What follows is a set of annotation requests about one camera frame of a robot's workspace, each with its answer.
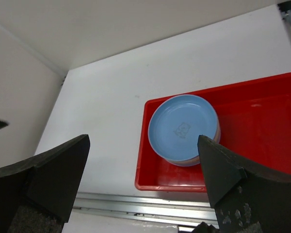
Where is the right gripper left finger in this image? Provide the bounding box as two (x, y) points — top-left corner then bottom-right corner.
(0, 134), (90, 233)

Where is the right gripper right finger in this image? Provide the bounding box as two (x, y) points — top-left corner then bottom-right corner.
(197, 135), (291, 233)

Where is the pink plate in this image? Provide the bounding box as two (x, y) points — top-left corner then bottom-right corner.
(166, 120), (221, 167)

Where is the blue plate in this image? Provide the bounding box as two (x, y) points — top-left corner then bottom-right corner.
(147, 94), (221, 166)

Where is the red plastic bin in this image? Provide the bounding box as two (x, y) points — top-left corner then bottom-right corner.
(135, 72), (291, 192)

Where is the aluminium table rail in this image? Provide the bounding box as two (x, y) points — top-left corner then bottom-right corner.
(60, 0), (291, 230)

